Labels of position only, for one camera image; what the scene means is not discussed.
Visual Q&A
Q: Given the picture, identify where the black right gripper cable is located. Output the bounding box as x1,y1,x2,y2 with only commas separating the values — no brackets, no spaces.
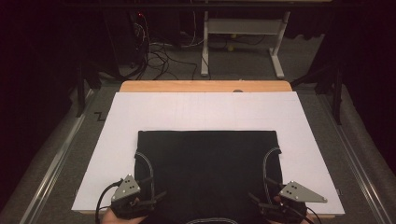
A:
305,206,323,224

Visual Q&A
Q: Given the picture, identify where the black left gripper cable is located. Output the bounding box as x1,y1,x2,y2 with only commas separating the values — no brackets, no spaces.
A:
94,178,124,224

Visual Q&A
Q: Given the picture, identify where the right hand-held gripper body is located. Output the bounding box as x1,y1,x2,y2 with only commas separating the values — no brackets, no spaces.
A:
258,179,329,223

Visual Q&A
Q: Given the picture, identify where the white board sheet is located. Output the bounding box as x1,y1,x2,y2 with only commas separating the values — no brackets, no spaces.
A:
71,91,346,217

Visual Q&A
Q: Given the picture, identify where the tangle of black floor cables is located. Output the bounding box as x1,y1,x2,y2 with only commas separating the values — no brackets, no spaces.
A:
132,12,200,82

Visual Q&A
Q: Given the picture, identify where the black knit vest grey trim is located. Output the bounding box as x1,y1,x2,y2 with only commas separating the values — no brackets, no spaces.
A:
133,130,285,224

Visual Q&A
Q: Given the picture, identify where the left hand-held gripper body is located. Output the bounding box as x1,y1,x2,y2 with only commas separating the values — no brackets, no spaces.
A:
109,174,157,220

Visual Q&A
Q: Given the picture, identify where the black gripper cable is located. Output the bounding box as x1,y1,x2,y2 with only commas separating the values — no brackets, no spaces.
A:
94,178,124,224
305,206,323,224

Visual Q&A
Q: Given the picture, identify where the person's left hand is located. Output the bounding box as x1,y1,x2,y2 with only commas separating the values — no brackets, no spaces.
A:
100,208,148,224

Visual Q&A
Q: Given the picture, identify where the black metal stand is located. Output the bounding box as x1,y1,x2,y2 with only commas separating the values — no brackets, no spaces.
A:
75,60,103,119
290,63,344,126

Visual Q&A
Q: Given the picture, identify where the white metal desk frame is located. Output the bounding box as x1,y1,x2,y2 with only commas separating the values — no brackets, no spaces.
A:
200,10,291,79

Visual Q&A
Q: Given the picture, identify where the grey metal floor rail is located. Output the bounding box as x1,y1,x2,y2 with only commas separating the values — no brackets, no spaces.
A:
317,92,394,224
18,89,95,224

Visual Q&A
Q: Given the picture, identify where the person's right hand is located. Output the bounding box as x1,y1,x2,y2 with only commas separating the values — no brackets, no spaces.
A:
267,212,316,224

